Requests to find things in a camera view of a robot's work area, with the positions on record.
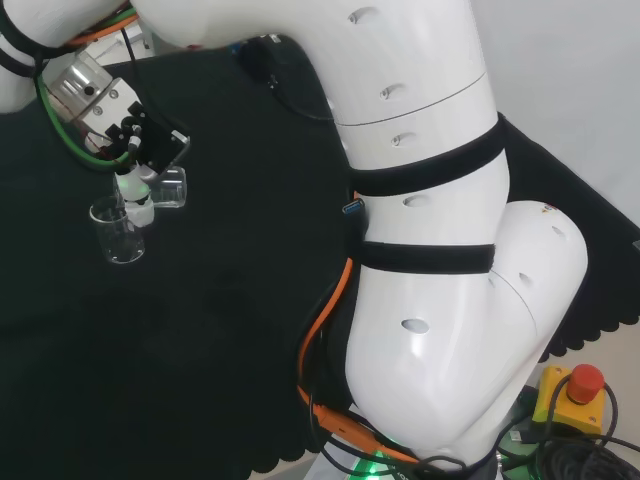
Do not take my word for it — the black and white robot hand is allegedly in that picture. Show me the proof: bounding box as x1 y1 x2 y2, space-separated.
81 78 192 229

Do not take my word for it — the clear glass beaker with scale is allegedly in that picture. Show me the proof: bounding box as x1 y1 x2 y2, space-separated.
148 166 189 211

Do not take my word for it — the yellow stop button box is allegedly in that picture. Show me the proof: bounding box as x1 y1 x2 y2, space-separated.
531 363 607 442

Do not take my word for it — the green cable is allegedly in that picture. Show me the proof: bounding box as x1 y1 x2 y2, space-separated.
33 58 135 175

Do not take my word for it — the orange cable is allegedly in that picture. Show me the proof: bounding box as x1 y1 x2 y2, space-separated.
296 256 422 465

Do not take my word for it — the black coiled cable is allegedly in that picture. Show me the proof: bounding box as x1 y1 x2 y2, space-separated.
498 374 640 480

